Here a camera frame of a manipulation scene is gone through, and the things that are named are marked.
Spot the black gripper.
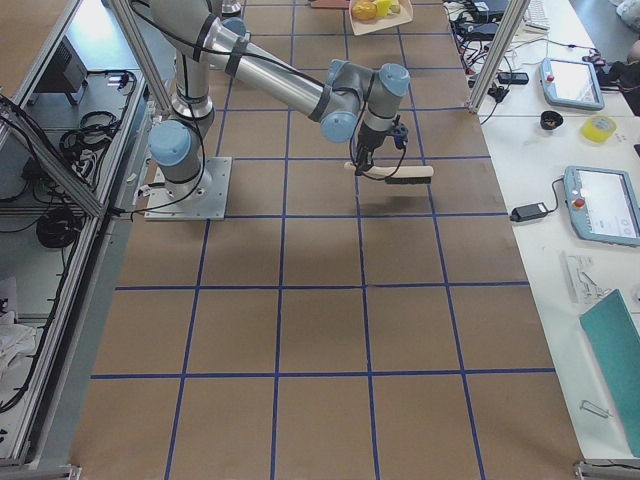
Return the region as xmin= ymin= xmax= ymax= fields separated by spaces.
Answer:
xmin=354 ymin=123 xmax=394 ymax=175

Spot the white hand brush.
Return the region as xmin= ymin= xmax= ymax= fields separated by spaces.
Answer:
xmin=344 ymin=162 xmax=434 ymax=185

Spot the beige dustpan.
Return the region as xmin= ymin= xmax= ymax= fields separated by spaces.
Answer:
xmin=348 ymin=0 xmax=414 ymax=36

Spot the yellow green sponge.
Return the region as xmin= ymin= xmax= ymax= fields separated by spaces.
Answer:
xmin=373 ymin=0 xmax=390 ymax=18

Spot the black power adapter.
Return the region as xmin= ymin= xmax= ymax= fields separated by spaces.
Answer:
xmin=509 ymin=202 xmax=550 ymax=223

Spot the upper teach pendant tablet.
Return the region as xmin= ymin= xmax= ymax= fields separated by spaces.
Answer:
xmin=539 ymin=57 xmax=605 ymax=111

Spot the teach pendant tablet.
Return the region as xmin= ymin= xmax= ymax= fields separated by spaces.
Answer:
xmin=563 ymin=166 xmax=639 ymax=247
xmin=539 ymin=57 xmax=605 ymax=111

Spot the yellow tape roll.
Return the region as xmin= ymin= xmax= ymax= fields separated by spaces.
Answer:
xmin=580 ymin=114 xmax=617 ymax=143

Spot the lower teach pendant tablet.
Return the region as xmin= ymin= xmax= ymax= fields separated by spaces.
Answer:
xmin=563 ymin=166 xmax=639 ymax=247

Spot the teal folder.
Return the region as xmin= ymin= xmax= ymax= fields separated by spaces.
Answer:
xmin=579 ymin=290 xmax=639 ymax=457

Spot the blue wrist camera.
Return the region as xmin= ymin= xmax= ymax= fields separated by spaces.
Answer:
xmin=390 ymin=115 xmax=408 ymax=151

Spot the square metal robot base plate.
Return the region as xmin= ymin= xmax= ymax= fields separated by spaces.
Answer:
xmin=144 ymin=157 xmax=232 ymax=221

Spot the aluminium frame post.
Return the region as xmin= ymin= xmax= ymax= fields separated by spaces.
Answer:
xmin=467 ymin=0 xmax=529 ymax=114

